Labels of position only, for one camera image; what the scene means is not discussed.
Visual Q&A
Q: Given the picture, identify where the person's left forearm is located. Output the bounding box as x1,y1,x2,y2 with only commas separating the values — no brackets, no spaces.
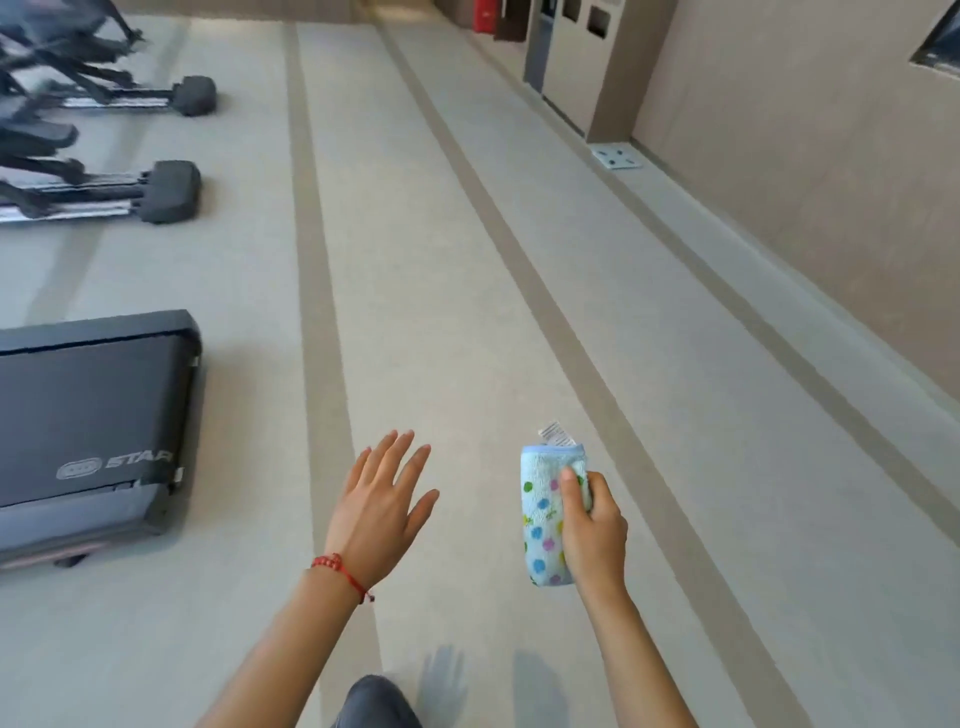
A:
196,568,366,728

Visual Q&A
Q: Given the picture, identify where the person's grey trouser leg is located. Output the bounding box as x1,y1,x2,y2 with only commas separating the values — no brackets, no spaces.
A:
341,674,423,728

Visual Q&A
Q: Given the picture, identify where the person's left hand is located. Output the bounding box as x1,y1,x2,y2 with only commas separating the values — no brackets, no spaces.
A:
324,429,441,595

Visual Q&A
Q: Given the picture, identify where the beige waste bin cabinet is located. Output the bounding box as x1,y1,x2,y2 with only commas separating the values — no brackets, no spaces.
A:
522,0,681,145

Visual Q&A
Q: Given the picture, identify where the person's right forearm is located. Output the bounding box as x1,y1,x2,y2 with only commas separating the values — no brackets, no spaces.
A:
576,580,700,728

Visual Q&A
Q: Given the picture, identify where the silver floor socket plate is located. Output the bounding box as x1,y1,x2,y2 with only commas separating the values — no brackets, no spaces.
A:
590,143,645,173

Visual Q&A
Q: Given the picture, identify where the red string bracelet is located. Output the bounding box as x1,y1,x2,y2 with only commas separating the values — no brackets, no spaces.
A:
310,553,375,606

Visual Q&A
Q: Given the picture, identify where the black elliptical trainer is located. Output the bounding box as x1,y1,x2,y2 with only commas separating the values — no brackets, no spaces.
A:
0,122,203,226
0,0,219,119

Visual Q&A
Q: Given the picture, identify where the person's right hand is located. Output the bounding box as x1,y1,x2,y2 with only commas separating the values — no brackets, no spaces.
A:
558,468,630,595

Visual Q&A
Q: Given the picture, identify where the dark framed wall screen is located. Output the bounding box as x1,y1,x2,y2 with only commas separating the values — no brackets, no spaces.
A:
909,0,960,81

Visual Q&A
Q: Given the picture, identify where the blue polka dot towel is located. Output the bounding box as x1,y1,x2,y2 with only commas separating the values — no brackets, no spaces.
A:
519,420,596,589

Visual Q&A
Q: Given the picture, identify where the black treadmill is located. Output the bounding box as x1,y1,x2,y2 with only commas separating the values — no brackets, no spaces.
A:
0,309,204,570

